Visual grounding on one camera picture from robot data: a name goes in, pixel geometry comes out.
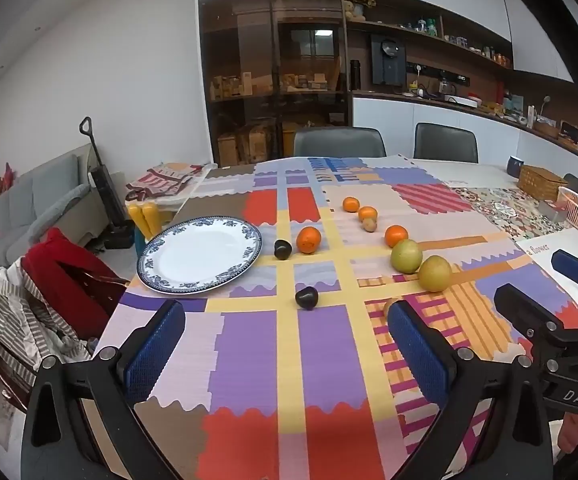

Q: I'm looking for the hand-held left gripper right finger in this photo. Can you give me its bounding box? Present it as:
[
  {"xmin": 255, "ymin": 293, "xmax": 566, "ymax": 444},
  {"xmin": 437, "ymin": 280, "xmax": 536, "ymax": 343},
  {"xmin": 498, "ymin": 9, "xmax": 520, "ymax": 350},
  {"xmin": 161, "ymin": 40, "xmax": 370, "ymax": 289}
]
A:
[{"xmin": 386, "ymin": 299, "xmax": 555, "ymax": 480}]

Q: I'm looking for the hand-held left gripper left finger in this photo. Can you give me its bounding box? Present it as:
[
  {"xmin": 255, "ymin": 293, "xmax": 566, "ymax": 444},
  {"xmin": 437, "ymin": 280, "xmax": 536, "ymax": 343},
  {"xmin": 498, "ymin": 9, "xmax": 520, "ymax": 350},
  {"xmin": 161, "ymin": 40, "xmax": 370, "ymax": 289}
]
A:
[{"xmin": 20, "ymin": 299, "xmax": 190, "ymax": 480}]

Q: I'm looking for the yellow pear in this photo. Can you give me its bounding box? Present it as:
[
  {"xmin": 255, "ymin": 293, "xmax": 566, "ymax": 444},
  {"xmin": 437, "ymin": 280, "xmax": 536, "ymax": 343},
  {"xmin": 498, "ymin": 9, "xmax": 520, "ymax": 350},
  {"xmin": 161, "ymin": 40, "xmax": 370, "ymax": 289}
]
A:
[{"xmin": 418, "ymin": 255, "xmax": 453, "ymax": 293}]

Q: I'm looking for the green pear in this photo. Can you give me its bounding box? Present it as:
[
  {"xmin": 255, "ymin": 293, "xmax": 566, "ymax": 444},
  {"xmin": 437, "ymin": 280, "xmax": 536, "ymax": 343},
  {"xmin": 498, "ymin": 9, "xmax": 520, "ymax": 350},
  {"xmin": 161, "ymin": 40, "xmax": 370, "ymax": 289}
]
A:
[{"xmin": 390, "ymin": 239, "xmax": 424, "ymax": 275}]

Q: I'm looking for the blue patterned white plate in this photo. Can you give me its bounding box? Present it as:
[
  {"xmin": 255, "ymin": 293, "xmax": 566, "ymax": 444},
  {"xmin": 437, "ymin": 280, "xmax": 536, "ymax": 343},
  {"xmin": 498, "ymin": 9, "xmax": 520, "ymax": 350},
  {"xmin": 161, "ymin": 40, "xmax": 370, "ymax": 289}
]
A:
[{"xmin": 136, "ymin": 216, "xmax": 263, "ymax": 295}]

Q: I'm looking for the person's right hand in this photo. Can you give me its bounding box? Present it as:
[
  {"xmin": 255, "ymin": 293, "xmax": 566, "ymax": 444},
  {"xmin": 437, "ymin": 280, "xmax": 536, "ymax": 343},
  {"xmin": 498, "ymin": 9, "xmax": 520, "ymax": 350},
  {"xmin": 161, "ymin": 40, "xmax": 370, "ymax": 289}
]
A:
[{"xmin": 557, "ymin": 412, "xmax": 578, "ymax": 462}]

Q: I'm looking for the small grey box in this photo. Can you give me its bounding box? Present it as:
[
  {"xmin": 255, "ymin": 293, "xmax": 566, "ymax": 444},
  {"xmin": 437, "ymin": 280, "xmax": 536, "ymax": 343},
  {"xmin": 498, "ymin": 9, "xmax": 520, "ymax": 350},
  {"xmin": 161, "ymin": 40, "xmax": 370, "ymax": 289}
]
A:
[{"xmin": 536, "ymin": 200, "xmax": 567, "ymax": 223}]

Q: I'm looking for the wicker basket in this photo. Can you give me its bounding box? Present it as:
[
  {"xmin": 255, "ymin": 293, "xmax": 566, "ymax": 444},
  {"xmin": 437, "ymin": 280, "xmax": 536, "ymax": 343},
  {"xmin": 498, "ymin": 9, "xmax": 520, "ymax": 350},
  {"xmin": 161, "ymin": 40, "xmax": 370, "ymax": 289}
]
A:
[{"xmin": 518, "ymin": 165, "xmax": 568, "ymax": 203}]

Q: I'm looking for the red garment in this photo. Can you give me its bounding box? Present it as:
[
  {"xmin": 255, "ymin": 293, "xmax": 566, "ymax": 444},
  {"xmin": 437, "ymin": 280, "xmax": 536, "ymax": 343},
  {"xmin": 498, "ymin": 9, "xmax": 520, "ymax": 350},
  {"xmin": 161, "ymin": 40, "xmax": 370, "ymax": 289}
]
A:
[{"xmin": 21, "ymin": 227, "xmax": 130, "ymax": 341}]

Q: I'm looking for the colourful patchwork tablecloth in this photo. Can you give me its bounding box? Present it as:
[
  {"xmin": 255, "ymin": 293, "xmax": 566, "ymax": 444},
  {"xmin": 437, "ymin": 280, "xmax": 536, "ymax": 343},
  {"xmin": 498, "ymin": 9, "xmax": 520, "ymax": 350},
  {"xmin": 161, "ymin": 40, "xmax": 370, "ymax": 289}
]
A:
[{"xmin": 91, "ymin": 156, "xmax": 578, "ymax": 480}]

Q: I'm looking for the striped grey cloth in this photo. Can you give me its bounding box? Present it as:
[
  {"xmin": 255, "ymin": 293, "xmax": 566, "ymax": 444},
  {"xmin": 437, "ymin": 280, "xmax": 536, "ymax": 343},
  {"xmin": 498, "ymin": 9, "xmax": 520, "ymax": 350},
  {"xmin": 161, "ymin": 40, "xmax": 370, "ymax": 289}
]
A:
[{"xmin": 0, "ymin": 255, "xmax": 94, "ymax": 376}]

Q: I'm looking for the folded striped cloth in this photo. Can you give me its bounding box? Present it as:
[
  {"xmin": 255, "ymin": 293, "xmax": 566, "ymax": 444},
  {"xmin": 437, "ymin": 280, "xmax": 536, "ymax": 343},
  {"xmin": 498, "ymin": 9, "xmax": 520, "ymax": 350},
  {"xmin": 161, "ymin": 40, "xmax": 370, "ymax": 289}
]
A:
[{"xmin": 125, "ymin": 161, "xmax": 207, "ymax": 203}]

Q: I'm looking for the black upright vacuum cleaner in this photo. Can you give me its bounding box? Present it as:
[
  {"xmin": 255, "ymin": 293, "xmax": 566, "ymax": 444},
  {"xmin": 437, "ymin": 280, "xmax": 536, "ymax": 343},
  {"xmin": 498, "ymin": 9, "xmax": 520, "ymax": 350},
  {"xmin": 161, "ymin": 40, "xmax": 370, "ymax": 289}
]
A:
[{"xmin": 79, "ymin": 116, "xmax": 136, "ymax": 251}]

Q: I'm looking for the grey sofa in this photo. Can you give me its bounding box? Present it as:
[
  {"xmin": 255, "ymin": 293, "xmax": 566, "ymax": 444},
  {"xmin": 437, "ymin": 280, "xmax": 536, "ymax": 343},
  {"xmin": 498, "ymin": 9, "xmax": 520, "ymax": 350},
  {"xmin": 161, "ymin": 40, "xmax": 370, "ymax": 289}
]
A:
[{"xmin": 0, "ymin": 142, "xmax": 110, "ymax": 281}]

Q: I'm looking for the cardboard box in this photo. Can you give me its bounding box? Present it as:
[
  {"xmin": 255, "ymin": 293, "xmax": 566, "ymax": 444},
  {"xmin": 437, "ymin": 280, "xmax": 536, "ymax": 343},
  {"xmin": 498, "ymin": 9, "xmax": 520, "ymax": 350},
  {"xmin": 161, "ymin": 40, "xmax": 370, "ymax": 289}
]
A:
[
  {"xmin": 217, "ymin": 132, "xmax": 242, "ymax": 167},
  {"xmin": 243, "ymin": 125, "xmax": 272, "ymax": 163}
]

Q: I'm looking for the red plush toy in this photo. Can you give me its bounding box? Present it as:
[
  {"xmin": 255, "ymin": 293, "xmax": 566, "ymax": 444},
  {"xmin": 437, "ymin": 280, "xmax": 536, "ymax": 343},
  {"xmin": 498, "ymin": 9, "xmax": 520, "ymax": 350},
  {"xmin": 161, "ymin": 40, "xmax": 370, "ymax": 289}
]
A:
[{"xmin": 0, "ymin": 162, "xmax": 17, "ymax": 196}]

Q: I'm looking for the dark glass cabinet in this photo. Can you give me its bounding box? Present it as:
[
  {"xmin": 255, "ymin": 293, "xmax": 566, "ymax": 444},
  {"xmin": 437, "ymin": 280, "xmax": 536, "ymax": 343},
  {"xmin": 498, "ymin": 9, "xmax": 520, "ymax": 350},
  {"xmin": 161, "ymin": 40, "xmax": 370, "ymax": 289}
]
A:
[{"xmin": 198, "ymin": 0, "xmax": 350, "ymax": 168}]

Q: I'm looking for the wooden wall shelf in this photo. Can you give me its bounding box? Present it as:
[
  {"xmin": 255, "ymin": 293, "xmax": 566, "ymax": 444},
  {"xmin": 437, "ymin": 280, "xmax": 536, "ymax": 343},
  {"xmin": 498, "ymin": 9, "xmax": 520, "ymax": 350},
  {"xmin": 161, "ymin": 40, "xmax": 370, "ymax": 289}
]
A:
[{"xmin": 344, "ymin": 0, "xmax": 515, "ymax": 68}]

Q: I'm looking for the black wall appliance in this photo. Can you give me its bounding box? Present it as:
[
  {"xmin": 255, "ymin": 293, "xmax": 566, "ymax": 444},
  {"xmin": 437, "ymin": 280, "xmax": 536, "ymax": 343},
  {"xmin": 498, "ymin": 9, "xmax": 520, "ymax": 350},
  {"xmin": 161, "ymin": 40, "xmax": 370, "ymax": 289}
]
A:
[{"xmin": 370, "ymin": 34, "xmax": 406, "ymax": 86}]

